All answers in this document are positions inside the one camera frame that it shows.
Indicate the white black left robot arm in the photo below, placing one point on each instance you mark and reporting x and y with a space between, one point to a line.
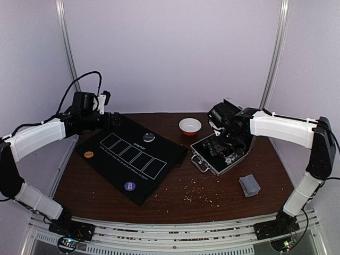
33 143

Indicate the right aluminium frame post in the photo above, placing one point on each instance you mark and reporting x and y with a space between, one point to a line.
277 52

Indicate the aluminium frame post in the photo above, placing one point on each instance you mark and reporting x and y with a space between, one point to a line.
277 52
65 38

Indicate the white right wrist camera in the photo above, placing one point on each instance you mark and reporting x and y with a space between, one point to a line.
217 130

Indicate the white orange bowl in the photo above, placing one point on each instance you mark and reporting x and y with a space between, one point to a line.
190 126

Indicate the clear grey dealer button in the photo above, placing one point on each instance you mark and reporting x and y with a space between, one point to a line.
148 137

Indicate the orange big blind button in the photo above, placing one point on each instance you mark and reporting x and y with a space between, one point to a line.
88 154

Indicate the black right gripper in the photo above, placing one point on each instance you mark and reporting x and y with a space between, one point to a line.
221 145

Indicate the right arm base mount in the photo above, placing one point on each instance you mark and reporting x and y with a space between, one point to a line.
274 228

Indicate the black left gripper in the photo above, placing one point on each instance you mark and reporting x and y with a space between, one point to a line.
115 125

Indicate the black poker table mat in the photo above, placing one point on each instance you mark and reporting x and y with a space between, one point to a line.
121 155

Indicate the purple small blind button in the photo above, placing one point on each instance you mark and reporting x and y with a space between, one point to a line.
130 186

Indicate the left aluminium frame post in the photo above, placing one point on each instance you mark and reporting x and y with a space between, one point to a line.
65 38

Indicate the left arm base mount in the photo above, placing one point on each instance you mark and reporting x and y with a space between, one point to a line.
77 230

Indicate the aluminium front rail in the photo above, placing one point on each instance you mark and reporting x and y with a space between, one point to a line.
223 237

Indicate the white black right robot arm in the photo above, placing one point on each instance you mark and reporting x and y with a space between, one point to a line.
313 135

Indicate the poker chip row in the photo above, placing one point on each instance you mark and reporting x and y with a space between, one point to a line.
230 159

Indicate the grey playing card deck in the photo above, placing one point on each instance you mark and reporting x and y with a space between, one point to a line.
249 185

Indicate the aluminium poker chip case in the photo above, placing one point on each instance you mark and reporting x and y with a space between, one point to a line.
201 150

